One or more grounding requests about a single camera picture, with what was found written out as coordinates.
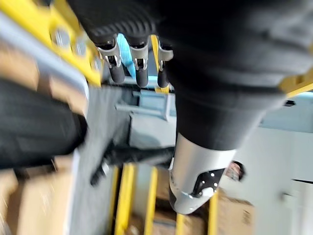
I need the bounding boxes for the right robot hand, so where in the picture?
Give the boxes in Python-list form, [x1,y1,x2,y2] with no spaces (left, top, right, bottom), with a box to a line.
[89,149,123,187]

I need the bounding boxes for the yellow shelf board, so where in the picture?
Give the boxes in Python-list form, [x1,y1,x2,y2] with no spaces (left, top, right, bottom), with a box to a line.
[0,0,103,88]

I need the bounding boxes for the round silver disc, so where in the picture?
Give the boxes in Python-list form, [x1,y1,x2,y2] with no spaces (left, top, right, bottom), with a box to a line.
[52,28,71,46]

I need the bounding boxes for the grey metal bracket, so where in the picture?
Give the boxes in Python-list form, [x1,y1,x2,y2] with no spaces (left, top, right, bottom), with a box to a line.
[114,89,177,123]

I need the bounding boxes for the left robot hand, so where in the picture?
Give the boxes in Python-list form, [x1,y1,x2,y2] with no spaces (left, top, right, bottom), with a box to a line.
[68,0,313,215]

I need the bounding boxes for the yellow rack rails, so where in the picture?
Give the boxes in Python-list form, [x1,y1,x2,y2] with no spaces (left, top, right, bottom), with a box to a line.
[109,164,219,235]

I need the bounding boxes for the cardboard box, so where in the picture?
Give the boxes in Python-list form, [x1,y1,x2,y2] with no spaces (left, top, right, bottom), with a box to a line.
[215,187,255,235]
[0,40,89,116]
[0,158,75,235]

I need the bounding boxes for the grey metal beam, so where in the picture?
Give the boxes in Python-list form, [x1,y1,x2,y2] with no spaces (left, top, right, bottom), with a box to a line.
[0,12,89,100]

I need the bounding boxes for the person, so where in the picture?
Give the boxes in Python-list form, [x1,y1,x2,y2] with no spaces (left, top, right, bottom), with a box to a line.
[226,160,247,183]

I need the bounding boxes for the black plastic housing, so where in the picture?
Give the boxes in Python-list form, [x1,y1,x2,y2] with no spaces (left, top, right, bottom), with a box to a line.
[0,79,88,171]

